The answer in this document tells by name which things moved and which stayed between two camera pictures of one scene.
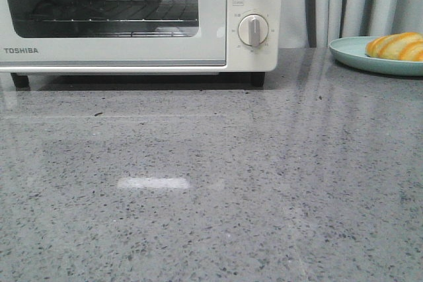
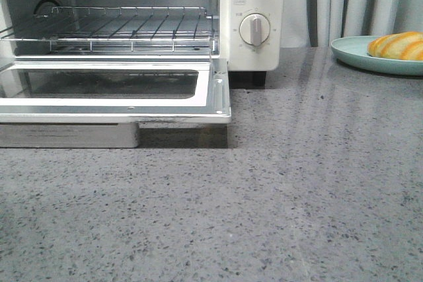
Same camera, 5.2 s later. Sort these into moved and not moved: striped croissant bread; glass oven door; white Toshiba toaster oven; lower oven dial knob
Moved: glass oven door
Not moved: striped croissant bread; lower oven dial knob; white Toshiba toaster oven
